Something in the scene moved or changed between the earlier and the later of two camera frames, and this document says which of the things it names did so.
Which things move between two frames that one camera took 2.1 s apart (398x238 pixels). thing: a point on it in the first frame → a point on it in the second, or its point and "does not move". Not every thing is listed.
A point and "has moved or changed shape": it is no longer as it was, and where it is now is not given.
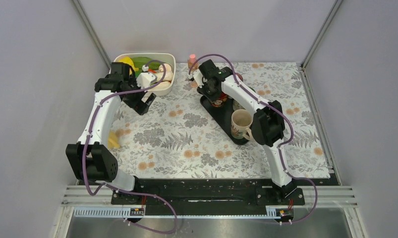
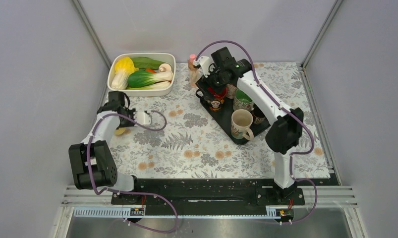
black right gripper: [202, 91] does not move
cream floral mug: [241, 121] does not move
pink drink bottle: [191, 62] does not move
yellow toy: [113, 141] has moved or changed shape
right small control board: [284, 212] does not move
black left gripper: [140, 106] → [132, 112]
